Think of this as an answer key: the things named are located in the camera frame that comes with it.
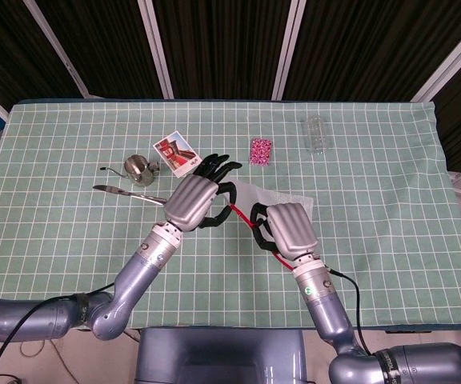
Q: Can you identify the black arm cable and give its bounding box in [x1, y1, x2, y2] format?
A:
[0, 282, 115, 384]
[326, 268, 374, 357]

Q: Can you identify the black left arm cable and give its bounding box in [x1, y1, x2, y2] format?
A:
[0, 282, 115, 384]

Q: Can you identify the clear plastic tray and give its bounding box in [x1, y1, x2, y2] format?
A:
[301, 114, 331, 154]

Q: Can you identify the photo postcard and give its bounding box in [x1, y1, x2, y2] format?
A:
[152, 130, 204, 178]

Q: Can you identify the green checked tablecloth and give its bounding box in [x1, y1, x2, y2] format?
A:
[0, 99, 461, 331]

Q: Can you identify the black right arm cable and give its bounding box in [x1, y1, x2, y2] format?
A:
[326, 268, 374, 357]

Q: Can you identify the small steel spouted pot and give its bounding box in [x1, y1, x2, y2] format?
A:
[99, 154, 162, 187]

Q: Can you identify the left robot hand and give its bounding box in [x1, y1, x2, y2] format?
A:
[162, 153, 244, 233]

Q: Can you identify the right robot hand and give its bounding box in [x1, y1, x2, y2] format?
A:
[250, 202, 319, 261]

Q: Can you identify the clear mesh zipper pouch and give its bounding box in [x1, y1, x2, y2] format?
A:
[222, 178, 315, 273]

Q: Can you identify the pink patterned card pack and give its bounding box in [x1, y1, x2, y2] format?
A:
[248, 137, 274, 166]

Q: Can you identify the steel table knife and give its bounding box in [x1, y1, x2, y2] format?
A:
[92, 184, 168, 206]

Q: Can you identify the blue grey robot torso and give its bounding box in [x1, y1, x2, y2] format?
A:
[134, 326, 308, 384]

